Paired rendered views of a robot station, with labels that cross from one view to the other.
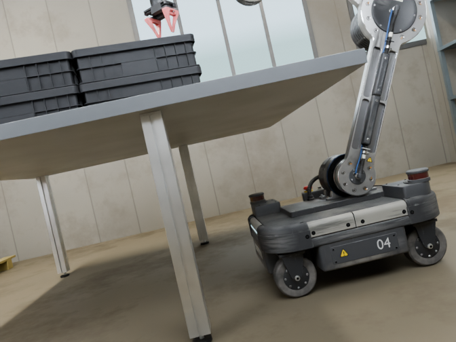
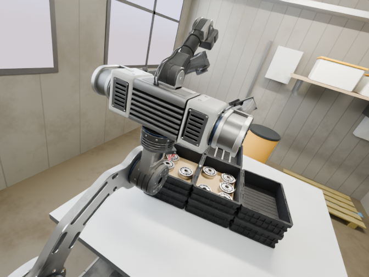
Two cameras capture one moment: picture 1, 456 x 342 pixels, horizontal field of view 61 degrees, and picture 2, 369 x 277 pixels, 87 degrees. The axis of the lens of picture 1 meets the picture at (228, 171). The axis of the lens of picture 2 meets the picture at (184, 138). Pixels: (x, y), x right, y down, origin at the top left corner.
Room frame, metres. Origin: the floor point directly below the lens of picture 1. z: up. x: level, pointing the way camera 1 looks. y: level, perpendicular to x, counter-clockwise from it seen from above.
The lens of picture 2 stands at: (1.81, -0.80, 1.69)
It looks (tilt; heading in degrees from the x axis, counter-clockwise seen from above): 28 degrees down; 112
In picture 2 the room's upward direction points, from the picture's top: 16 degrees clockwise
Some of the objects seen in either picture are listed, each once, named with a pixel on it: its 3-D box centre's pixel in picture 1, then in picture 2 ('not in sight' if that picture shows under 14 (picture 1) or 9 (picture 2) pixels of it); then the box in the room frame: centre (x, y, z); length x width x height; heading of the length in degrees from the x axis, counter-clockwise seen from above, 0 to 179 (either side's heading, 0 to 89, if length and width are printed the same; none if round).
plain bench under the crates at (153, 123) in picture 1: (145, 210); (212, 227); (1.79, 0.41, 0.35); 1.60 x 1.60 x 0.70; 3
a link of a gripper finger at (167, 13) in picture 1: (166, 20); not in sight; (1.34, 0.09, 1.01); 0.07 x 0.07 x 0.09; 57
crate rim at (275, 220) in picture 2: not in sight; (263, 194); (1.98, 0.37, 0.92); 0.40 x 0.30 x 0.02; 103
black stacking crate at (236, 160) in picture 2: not in sight; (223, 155); (1.60, 0.69, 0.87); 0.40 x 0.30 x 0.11; 103
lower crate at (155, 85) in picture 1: (145, 102); (173, 178); (1.40, 0.24, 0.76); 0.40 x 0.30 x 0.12; 103
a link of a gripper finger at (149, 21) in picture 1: (159, 24); (168, 154); (1.36, 0.12, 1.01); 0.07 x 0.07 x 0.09; 57
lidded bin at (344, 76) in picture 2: not in sight; (334, 73); (2.27, 2.47, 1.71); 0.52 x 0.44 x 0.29; 3
